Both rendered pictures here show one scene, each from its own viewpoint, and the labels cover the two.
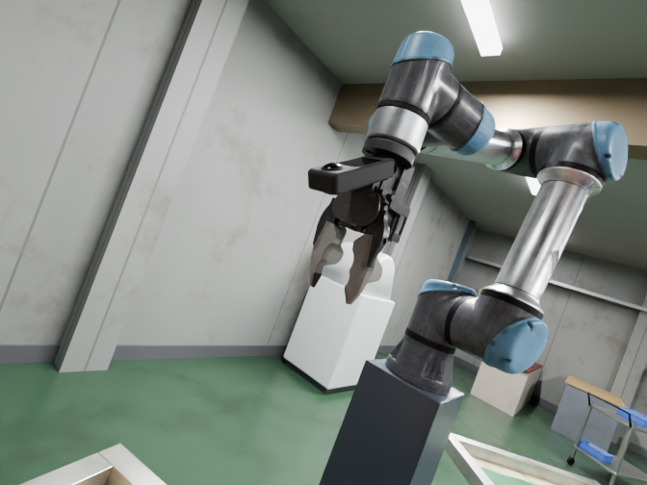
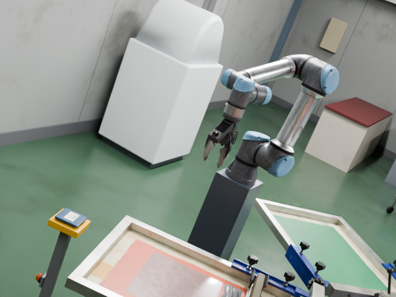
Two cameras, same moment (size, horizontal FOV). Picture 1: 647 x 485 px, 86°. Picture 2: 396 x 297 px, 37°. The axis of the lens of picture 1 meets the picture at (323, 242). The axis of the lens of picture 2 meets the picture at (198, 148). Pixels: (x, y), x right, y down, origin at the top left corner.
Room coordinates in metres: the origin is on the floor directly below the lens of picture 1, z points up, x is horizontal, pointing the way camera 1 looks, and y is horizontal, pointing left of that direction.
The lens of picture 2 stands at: (-1.63, 0.70, 2.11)
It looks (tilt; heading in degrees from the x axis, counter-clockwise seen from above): 18 degrees down; 342
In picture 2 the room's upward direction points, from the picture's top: 22 degrees clockwise
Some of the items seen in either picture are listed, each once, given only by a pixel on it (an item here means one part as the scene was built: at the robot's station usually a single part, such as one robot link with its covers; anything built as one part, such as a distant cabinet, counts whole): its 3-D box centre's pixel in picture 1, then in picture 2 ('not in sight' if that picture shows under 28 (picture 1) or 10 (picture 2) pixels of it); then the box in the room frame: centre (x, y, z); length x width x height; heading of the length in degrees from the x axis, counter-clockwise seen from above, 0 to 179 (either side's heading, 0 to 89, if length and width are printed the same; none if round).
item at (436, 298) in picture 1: (444, 310); (254, 146); (0.80, -0.31, 1.37); 0.13 x 0.12 x 0.14; 33
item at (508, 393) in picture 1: (509, 378); (351, 131); (6.29, -3.98, 0.37); 2.04 x 0.66 x 0.73; 141
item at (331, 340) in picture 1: (347, 312); (168, 80); (4.05, -0.54, 0.78); 0.79 x 0.70 x 1.56; 141
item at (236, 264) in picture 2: not in sight; (264, 282); (0.30, -0.38, 0.98); 0.30 x 0.05 x 0.07; 66
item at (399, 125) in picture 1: (393, 136); (233, 110); (0.48, -0.04, 1.58); 0.08 x 0.08 x 0.05
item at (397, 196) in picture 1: (376, 193); (227, 129); (0.48, -0.04, 1.50); 0.09 x 0.08 x 0.12; 141
